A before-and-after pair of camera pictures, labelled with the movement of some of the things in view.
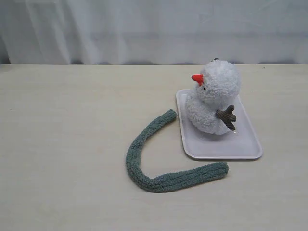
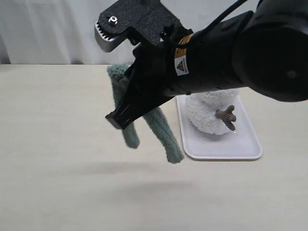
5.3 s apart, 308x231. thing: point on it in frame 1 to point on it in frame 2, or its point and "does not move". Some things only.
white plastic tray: (242, 143) does not move
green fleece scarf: (171, 181) to (157, 120)
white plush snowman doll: (210, 109) does not move
